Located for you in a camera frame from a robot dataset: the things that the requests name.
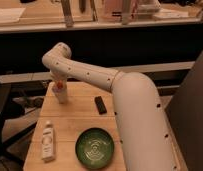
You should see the red pepper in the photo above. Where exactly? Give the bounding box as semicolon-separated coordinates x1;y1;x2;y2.
56;82;63;89

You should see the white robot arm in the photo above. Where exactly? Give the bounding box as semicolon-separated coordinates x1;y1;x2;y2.
42;42;178;171

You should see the white ceramic cup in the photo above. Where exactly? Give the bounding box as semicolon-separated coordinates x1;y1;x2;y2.
53;88;67;104

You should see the green ceramic bowl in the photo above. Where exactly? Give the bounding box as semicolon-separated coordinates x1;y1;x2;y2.
75;128;115;170

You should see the black rectangular remote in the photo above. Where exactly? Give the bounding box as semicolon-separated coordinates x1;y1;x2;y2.
94;96;107;114

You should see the black side table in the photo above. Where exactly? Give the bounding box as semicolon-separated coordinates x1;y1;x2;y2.
0;78;13;166

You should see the white plastic bottle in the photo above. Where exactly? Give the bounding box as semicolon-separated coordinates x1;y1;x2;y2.
41;121;55;162

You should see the dark chair back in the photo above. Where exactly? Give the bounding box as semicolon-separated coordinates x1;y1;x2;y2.
166;50;203;171

